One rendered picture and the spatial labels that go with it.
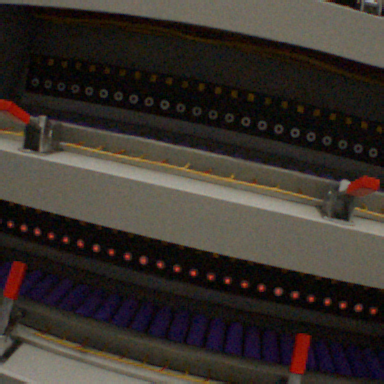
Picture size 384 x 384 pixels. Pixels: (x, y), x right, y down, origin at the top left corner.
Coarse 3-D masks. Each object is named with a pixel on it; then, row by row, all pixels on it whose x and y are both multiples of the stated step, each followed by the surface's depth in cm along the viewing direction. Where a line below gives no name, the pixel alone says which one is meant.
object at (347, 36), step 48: (0, 0) 36; (48, 0) 36; (96, 0) 35; (144, 0) 35; (192, 0) 34; (240, 0) 34; (288, 0) 33; (336, 0) 50; (240, 48) 50; (288, 48) 44; (336, 48) 34
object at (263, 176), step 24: (0, 120) 38; (72, 144) 38; (96, 144) 38; (120, 144) 38; (144, 144) 37; (168, 144) 38; (192, 168) 37; (216, 168) 37; (240, 168) 37; (264, 168) 37; (288, 192) 35; (312, 192) 37
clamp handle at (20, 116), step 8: (0, 104) 28; (8, 104) 28; (8, 112) 28; (16, 112) 29; (24, 112) 30; (16, 120) 30; (24, 120) 30; (40, 120) 34; (32, 128) 33; (40, 128) 34
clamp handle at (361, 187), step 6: (360, 180) 27; (366, 180) 26; (372, 180) 26; (378, 180) 26; (342, 186) 33; (348, 186) 29; (354, 186) 28; (360, 186) 26; (366, 186) 26; (372, 186) 26; (378, 186) 26; (342, 192) 31; (348, 192) 29; (354, 192) 28; (360, 192) 28; (366, 192) 27; (372, 192) 27; (336, 198) 33; (342, 198) 33; (348, 198) 32
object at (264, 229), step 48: (0, 96) 51; (48, 96) 51; (0, 144) 35; (240, 144) 50; (288, 144) 49; (0, 192) 34; (48, 192) 33; (96, 192) 33; (144, 192) 33; (192, 192) 32; (240, 192) 36; (192, 240) 33; (240, 240) 33; (288, 240) 32; (336, 240) 32
